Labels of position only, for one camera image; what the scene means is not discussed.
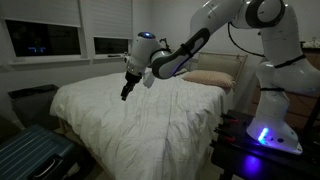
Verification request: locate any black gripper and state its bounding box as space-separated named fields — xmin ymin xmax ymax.
xmin=120 ymin=70 xmax=143 ymax=102

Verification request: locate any white duvet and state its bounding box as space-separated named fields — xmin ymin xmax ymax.
xmin=49 ymin=70 xmax=228 ymax=180

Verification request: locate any dark window pane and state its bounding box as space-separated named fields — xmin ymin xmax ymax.
xmin=4 ymin=19 xmax=82 ymax=58
xmin=93 ymin=36 xmax=130 ymax=56

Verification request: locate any white roller blind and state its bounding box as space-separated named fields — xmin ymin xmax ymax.
xmin=0 ymin=0 xmax=82 ymax=28
xmin=87 ymin=0 xmax=134 ymax=40

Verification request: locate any pink striped pillow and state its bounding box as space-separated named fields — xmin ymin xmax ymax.
xmin=181 ymin=69 xmax=237 ymax=90

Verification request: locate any white window sill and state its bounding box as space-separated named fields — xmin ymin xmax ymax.
xmin=8 ymin=56 xmax=92 ymax=66

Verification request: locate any beige upright cushion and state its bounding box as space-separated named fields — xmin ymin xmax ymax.
xmin=196 ymin=52 xmax=245 ymax=80

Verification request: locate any black storage box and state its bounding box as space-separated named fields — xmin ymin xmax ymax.
xmin=7 ymin=84 xmax=60 ymax=130

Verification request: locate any red table clamp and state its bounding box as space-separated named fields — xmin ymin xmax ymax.
xmin=220 ymin=114 xmax=240 ymax=125
xmin=214 ymin=127 xmax=236 ymax=143

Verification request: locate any blue ribbed suitcase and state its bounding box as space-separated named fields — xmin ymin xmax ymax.
xmin=0 ymin=124 xmax=85 ymax=180

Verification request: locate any black robot table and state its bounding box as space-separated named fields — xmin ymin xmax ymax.
xmin=209 ymin=109 xmax=320 ymax=180

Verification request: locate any wooden dresser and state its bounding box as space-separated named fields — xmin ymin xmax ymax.
xmin=245 ymin=40 xmax=320 ymax=133

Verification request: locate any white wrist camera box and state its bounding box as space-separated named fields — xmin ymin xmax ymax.
xmin=142 ymin=67 xmax=157 ymax=90

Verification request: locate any wooden bed frame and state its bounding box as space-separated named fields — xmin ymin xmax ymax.
xmin=57 ymin=49 xmax=250 ymax=180

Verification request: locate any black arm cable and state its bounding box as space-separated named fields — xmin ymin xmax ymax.
xmin=227 ymin=21 xmax=268 ymax=58

